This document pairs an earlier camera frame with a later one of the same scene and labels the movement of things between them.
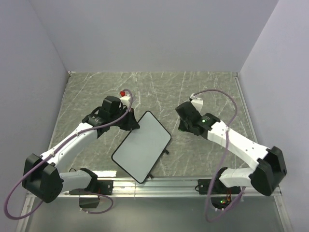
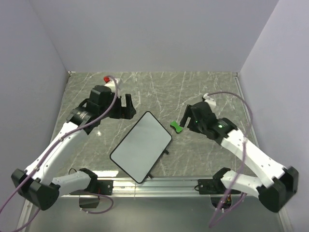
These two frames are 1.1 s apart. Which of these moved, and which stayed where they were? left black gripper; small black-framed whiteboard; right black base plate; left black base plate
Moved: left black gripper
Stayed: left black base plate; small black-framed whiteboard; right black base plate
